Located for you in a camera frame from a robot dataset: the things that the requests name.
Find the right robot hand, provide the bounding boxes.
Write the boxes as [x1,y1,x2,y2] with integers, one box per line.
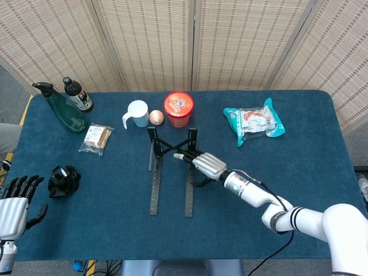
[173,149,231,188]

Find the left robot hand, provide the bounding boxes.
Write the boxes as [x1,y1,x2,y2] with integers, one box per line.
[0,175,49,239]

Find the black folding stand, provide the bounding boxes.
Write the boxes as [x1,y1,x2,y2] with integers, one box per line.
[147,126,199,219]

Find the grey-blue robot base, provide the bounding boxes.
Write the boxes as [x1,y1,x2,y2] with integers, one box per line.
[120,259,245,276]

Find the teal snack package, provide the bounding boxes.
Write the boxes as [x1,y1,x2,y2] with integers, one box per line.
[223,97,286,148]

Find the orange instant noodle cup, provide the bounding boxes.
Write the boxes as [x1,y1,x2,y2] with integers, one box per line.
[163,91,195,128]

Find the pink ball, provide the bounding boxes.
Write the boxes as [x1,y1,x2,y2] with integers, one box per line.
[148,109,165,126]

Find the person's grey trouser leg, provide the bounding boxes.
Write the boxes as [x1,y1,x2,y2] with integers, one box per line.
[0,122,22,160]

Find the blue table cloth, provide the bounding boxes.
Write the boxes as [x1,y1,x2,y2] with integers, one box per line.
[0,90,368,262]

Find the wrapped sandwich cake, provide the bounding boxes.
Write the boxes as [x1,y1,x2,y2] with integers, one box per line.
[78,122,115,156]

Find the green spray bottle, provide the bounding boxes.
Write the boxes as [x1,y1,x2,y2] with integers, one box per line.
[32,82,89,134]

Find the woven bamboo folding screen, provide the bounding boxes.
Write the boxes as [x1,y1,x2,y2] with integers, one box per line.
[0,0,368,136]

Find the dark tea bottle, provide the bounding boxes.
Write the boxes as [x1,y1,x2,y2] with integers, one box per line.
[62,76,95,113]

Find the white shoe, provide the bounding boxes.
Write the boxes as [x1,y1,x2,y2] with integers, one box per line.
[358,177,368,202]

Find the black strap bundle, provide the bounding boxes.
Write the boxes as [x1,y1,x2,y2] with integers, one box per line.
[47,164,82,199]

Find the white handled mug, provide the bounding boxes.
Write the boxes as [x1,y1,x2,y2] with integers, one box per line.
[121,99,150,131]

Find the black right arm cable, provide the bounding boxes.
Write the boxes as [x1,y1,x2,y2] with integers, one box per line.
[229,168,296,276]

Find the black floor cables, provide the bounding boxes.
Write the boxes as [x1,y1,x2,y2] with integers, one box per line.
[97,260,123,276]

